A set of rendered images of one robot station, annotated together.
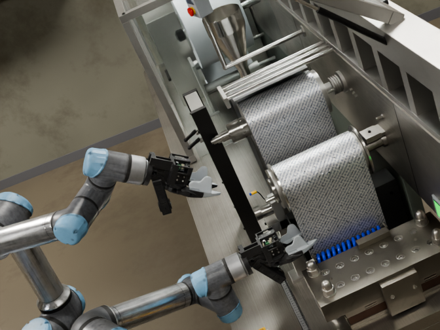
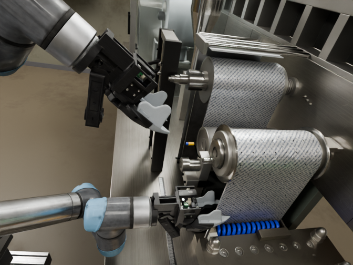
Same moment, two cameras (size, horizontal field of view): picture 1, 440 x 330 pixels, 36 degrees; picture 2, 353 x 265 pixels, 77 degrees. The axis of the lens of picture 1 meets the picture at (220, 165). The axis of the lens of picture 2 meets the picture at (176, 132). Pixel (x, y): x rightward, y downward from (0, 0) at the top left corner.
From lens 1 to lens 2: 137 cm
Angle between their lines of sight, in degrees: 14
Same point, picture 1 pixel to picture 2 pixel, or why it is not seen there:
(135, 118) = not seen: hidden behind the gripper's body
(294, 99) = (261, 79)
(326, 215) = (249, 198)
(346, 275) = not seen: outside the picture
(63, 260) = (38, 111)
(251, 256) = (162, 211)
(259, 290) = not seen: hidden behind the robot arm
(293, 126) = (245, 101)
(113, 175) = (22, 20)
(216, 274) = (116, 216)
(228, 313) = (110, 251)
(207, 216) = (126, 132)
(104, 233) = (66, 109)
